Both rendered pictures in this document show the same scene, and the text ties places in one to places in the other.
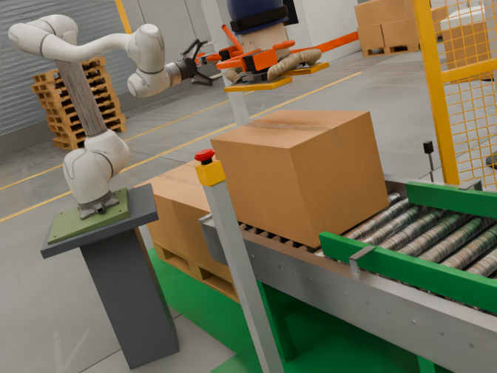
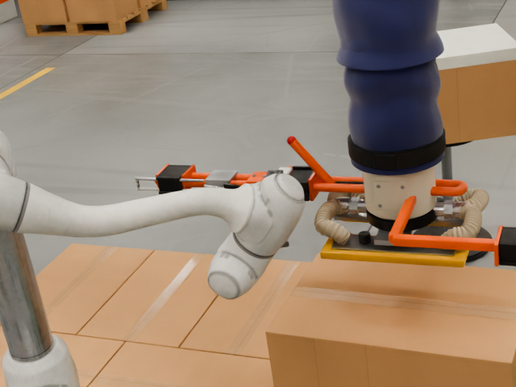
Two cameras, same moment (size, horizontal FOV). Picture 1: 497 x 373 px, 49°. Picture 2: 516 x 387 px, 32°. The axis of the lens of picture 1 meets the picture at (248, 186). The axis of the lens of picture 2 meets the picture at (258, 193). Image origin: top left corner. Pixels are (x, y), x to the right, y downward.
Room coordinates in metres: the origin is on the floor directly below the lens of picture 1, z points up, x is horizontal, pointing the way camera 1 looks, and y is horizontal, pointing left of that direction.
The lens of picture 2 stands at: (0.85, 1.17, 2.20)
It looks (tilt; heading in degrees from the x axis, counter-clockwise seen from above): 25 degrees down; 324
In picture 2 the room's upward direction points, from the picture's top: 8 degrees counter-clockwise
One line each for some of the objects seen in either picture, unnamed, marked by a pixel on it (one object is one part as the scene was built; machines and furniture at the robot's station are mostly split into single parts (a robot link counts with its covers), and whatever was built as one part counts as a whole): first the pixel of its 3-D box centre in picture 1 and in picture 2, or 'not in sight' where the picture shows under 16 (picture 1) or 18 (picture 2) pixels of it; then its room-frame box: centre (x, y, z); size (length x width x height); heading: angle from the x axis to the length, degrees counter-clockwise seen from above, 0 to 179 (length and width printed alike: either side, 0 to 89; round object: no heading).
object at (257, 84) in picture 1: (255, 81); (394, 243); (2.15, -0.14, 1.16); 0.34 x 0.10 x 0.05; 30
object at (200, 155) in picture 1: (205, 157); not in sight; (1.78, 0.11, 1.02); 0.07 x 0.07 x 0.04
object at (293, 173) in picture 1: (295, 170); (407, 365); (2.21, -0.21, 0.75); 0.60 x 0.40 x 0.40; 28
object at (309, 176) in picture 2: (233, 53); (300, 183); (2.42, -0.10, 1.27); 0.10 x 0.08 x 0.06; 120
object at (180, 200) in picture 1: (249, 196); (150, 371); (3.25, 0.01, 0.34); 1.20 x 1.00 x 0.40; 29
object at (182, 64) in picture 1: (186, 69); not in sight; (2.31, 0.11, 1.27); 0.09 x 0.07 x 0.08; 120
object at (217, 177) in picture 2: (208, 59); (223, 182); (2.60, 0.01, 1.26); 0.07 x 0.07 x 0.04; 30
